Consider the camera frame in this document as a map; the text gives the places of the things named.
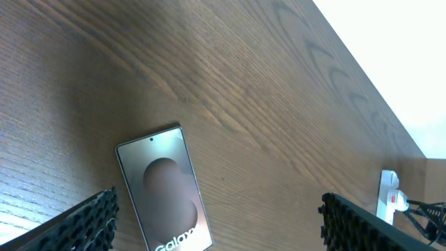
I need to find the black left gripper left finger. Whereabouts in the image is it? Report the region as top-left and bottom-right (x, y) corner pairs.
(1, 188), (119, 251)

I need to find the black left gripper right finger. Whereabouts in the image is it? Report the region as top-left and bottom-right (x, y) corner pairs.
(318, 192), (434, 251)

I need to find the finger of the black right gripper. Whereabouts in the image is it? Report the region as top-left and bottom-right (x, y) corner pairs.
(403, 200), (445, 244)

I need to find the white power strip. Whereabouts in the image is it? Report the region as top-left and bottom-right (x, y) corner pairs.
(376, 169), (409, 225)

